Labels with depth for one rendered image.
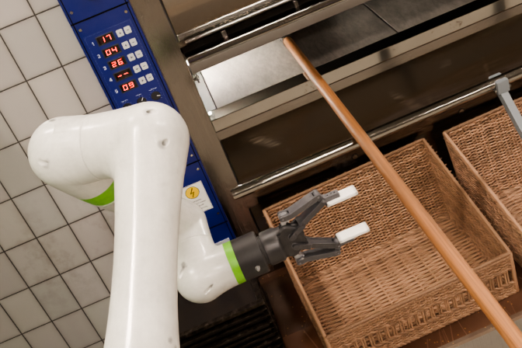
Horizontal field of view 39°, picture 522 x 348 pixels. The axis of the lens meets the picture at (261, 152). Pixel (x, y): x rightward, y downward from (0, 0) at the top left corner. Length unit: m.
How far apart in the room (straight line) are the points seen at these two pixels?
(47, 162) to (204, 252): 0.44
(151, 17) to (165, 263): 0.99
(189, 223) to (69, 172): 0.41
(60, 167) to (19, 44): 0.80
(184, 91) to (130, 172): 0.95
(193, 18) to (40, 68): 0.42
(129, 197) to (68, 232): 1.13
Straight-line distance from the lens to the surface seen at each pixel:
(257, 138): 2.20
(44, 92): 2.05
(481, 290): 1.35
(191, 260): 1.54
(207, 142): 2.15
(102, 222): 2.25
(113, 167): 1.19
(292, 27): 1.91
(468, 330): 2.12
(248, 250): 1.53
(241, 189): 1.81
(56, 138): 1.24
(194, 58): 1.89
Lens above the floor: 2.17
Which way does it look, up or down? 32 degrees down
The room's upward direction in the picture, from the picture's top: 22 degrees counter-clockwise
